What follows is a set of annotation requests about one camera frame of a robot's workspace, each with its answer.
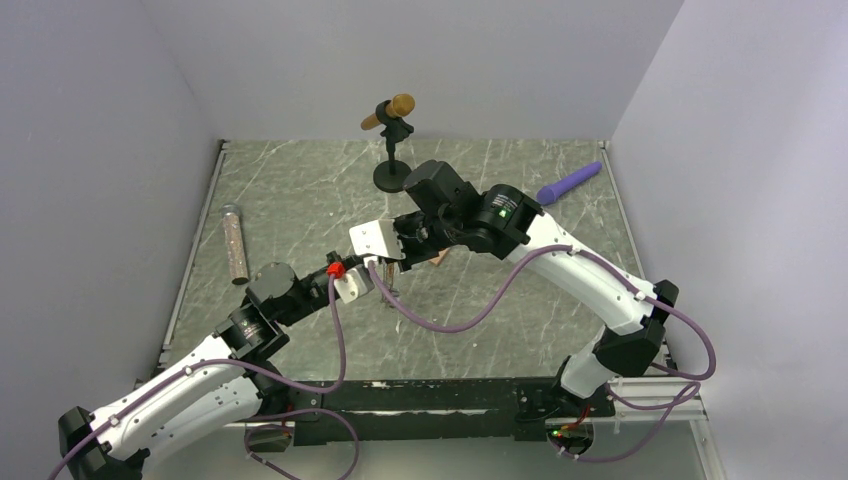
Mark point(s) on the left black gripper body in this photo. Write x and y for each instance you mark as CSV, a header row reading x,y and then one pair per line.
x,y
315,297

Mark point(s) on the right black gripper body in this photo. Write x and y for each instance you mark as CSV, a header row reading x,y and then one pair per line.
x,y
422,237

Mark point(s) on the red carabiner keyring with chain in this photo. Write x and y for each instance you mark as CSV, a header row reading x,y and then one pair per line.
x,y
388,278

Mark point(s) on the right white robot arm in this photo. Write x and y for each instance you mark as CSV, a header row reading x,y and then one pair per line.
x,y
509,225

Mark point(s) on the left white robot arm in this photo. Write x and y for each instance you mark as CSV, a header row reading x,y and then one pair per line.
x,y
227,377

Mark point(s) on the peach block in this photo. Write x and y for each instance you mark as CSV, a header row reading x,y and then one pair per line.
x,y
439,258

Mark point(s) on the black microphone stand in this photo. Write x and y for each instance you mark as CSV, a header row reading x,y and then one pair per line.
x,y
388,176

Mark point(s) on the glitter tube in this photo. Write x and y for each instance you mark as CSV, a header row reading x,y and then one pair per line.
x,y
236,254

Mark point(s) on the brown microphone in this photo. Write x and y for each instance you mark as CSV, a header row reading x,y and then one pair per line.
x,y
400,106

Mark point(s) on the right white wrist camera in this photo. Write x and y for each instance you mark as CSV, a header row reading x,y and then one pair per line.
x,y
376,238

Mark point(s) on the purple cylinder handle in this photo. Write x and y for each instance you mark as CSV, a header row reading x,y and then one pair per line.
x,y
550,193

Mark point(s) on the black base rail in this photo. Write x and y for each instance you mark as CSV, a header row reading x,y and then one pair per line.
x,y
522,408

